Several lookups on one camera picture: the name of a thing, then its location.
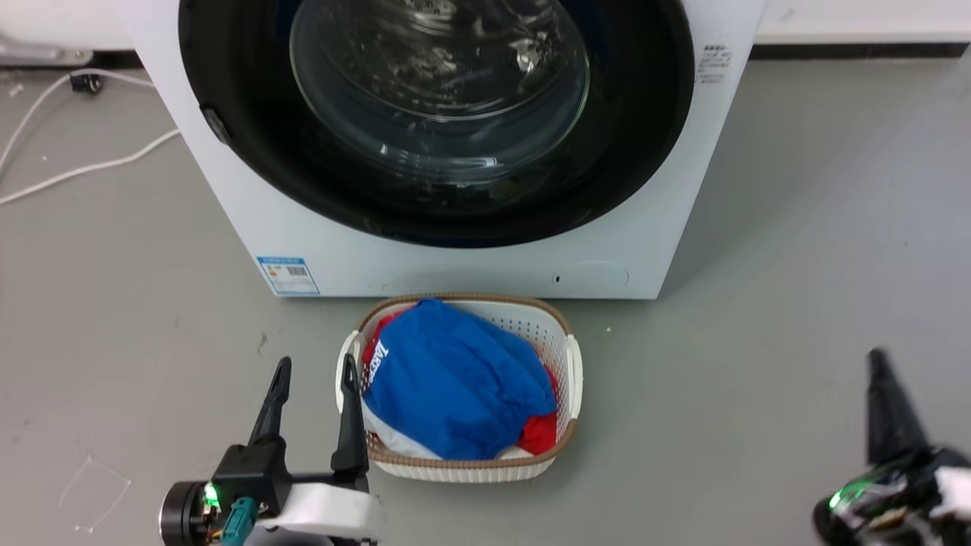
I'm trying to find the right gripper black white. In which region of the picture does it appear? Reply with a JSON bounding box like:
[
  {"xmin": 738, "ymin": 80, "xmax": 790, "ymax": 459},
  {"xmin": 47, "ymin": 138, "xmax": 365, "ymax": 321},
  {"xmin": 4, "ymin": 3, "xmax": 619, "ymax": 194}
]
[{"xmin": 813, "ymin": 348, "xmax": 971, "ymax": 546}]

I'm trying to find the red garment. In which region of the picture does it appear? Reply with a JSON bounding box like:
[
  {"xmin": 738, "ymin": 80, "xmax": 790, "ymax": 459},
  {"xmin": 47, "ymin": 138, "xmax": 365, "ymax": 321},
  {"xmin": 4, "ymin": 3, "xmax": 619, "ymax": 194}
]
[{"xmin": 362, "ymin": 311, "xmax": 560, "ymax": 457}]

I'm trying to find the thick white hose cable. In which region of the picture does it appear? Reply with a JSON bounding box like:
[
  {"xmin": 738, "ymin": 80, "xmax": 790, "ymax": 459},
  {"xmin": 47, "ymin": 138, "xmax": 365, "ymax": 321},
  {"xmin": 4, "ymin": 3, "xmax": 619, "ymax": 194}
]
[{"xmin": 0, "ymin": 128, "xmax": 181, "ymax": 207}]

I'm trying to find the round black glass washer door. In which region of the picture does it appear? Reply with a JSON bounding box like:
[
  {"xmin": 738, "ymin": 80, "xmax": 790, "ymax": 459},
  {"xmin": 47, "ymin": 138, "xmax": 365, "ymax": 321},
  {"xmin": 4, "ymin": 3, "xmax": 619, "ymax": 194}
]
[{"xmin": 178, "ymin": 0, "xmax": 696, "ymax": 249}]

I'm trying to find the white grey power strip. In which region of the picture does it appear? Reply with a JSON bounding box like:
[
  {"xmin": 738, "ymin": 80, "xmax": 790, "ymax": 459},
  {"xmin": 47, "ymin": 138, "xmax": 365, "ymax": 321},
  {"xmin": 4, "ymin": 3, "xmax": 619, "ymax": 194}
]
[{"xmin": 0, "ymin": 29, "xmax": 94, "ymax": 67}]

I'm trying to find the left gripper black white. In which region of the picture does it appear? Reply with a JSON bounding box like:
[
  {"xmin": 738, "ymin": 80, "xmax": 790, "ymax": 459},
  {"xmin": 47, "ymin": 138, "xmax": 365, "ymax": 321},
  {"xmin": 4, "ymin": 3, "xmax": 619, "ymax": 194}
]
[{"xmin": 159, "ymin": 353, "xmax": 382, "ymax": 546}]

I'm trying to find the white perforated laundry basket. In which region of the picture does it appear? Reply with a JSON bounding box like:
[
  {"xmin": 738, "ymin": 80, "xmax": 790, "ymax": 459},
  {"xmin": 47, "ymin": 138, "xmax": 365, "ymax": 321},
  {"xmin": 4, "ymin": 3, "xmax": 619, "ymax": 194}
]
[{"xmin": 336, "ymin": 293, "xmax": 584, "ymax": 484}]

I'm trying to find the blue energy label sticker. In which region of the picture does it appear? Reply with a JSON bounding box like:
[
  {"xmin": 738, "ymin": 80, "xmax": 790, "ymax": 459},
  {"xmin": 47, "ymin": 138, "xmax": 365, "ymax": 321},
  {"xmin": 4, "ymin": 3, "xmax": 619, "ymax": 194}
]
[{"xmin": 256, "ymin": 256, "xmax": 321, "ymax": 297}]

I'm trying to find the small printed text sticker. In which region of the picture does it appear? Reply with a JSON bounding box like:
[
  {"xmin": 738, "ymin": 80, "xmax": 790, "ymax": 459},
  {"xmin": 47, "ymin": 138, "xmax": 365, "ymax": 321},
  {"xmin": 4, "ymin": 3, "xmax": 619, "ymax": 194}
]
[{"xmin": 696, "ymin": 43, "xmax": 731, "ymax": 85}]

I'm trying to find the blue garment with white print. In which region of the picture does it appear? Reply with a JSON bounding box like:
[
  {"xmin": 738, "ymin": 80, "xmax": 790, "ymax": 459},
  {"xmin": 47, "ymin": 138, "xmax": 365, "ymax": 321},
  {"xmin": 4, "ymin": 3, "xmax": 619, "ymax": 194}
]
[{"xmin": 362, "ymin": 298, "xmax": 558, "ymax": 461}]

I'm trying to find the thin white power cable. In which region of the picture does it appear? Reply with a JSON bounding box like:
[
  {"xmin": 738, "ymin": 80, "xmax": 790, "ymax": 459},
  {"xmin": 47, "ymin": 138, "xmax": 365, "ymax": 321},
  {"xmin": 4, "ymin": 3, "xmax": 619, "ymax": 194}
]
[{"xmin": 0, "ymin": 68, "xmax": 158, "ymax": 174}]

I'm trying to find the white front-load washing machine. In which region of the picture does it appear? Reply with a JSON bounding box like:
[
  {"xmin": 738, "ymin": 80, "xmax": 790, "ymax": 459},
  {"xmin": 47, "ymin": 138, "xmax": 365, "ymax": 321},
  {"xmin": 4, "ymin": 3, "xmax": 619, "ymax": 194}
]
[{"xmin": 112, "ymin": 0, "xmax": 768, "ymax": 300}]

